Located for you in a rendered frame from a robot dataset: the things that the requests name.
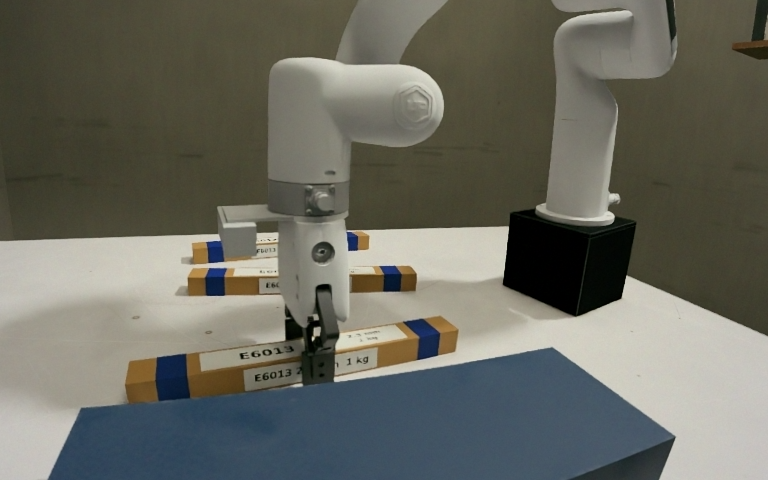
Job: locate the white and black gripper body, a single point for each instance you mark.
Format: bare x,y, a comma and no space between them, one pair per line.
306,259

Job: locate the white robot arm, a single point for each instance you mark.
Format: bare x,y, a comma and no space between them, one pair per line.
317,107

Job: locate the tan welding electrode pack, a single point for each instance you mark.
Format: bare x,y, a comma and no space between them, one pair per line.
279,364
264,281
212,251

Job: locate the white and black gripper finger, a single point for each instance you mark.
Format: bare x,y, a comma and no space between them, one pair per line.
320,366
292,329

